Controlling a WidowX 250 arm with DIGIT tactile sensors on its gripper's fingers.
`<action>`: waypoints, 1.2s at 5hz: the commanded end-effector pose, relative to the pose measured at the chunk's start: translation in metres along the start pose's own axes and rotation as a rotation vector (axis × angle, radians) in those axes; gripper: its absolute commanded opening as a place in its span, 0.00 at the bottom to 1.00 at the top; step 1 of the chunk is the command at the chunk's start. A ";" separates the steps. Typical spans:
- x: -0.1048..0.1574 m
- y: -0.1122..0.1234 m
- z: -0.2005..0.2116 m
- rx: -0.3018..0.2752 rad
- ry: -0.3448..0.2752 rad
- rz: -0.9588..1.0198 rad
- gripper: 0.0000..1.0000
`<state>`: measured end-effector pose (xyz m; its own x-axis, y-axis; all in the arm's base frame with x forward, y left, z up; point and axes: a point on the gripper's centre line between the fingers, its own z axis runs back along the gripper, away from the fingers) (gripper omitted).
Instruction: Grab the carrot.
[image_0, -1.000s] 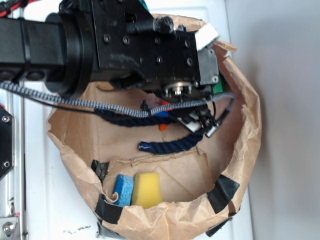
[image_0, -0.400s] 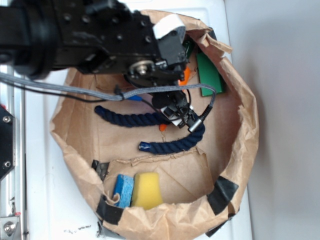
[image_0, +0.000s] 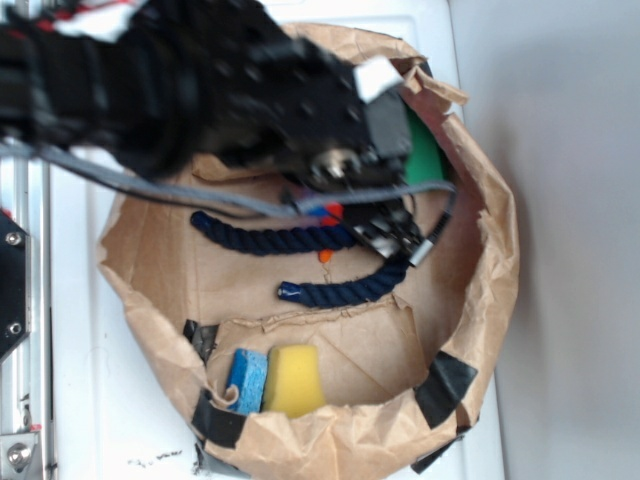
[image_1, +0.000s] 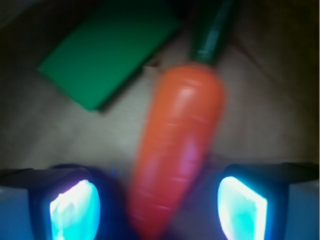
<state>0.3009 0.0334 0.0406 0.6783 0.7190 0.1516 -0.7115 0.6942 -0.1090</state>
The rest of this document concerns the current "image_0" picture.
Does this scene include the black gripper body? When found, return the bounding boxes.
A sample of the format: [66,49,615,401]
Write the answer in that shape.
[219,37,412,191]

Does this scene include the orange toy carrot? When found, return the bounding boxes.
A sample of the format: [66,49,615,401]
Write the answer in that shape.
[318,203,344,264]

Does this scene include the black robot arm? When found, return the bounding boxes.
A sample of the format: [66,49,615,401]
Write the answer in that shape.
[1,1,412,188]

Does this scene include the green wooden block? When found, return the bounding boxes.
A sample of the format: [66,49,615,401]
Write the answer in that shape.
[406,107,446,185]

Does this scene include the brown paper bag basket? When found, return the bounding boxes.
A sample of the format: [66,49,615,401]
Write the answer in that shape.
[99,23,520,479]

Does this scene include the blue sponge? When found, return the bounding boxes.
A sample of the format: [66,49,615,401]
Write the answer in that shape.
[227,349,268,415]

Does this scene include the yellow sponge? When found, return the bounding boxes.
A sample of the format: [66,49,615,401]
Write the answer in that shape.
[262,345,326,418]

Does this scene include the dark blue rope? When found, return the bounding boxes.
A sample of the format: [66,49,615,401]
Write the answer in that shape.
[189,210,412,308]

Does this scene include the grey cable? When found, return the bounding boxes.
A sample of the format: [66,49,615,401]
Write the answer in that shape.
[0,144,457,269]

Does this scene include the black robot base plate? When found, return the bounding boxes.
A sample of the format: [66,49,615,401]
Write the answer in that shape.
[0,208,31,363]

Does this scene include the aluminium frame rail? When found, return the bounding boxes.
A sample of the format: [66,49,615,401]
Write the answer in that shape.
[1,157,57,479]

